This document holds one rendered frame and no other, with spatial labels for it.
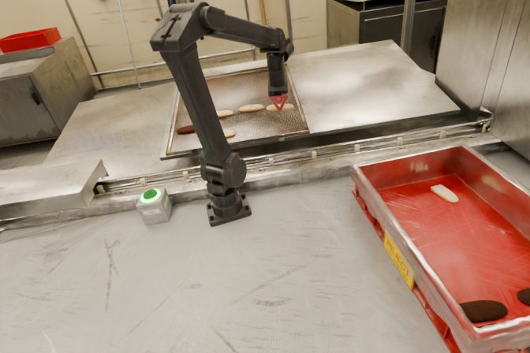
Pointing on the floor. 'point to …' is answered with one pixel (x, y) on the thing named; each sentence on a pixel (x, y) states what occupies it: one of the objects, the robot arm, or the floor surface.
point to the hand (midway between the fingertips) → (279, 105)
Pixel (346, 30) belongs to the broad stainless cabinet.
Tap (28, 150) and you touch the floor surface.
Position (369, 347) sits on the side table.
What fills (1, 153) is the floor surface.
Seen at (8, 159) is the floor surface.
